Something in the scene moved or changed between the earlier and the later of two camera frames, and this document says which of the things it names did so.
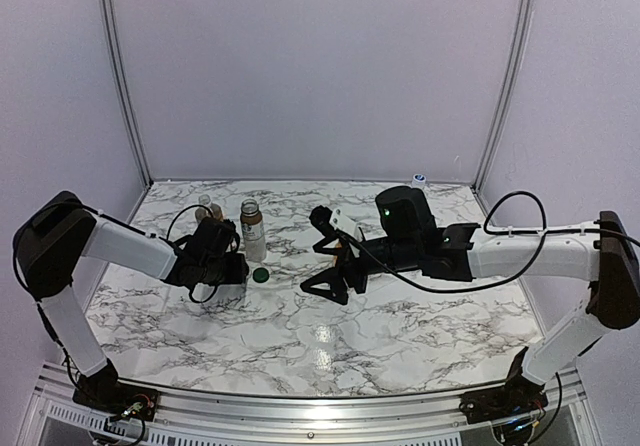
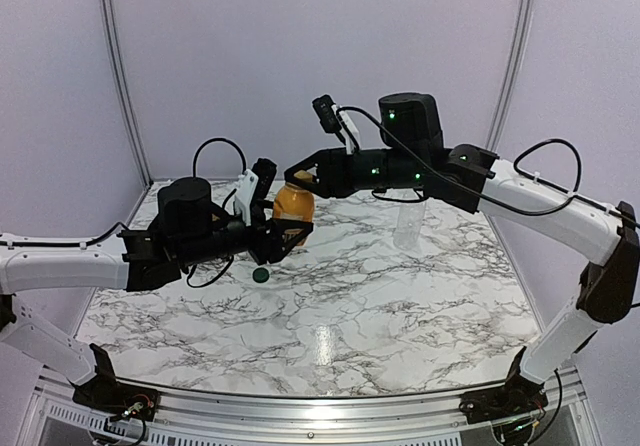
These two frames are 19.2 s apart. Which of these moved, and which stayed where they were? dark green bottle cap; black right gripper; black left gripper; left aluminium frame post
Moved: black left gripper; black right gripper
Stayed: dark green bottle cap; left aluminium frame post
